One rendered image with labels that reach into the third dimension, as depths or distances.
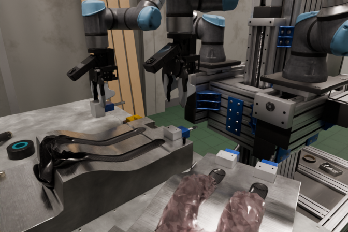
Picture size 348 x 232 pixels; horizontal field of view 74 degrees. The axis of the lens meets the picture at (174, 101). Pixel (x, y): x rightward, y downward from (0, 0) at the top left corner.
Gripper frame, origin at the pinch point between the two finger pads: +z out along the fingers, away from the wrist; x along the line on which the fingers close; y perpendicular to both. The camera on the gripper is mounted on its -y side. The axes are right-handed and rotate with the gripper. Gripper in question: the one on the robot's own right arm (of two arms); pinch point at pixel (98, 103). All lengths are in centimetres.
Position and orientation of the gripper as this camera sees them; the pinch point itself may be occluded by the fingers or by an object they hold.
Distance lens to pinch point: 91.0
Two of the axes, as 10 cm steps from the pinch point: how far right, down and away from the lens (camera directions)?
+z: 0.0, 9.4, 3.3
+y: 7.7, -2.1, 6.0
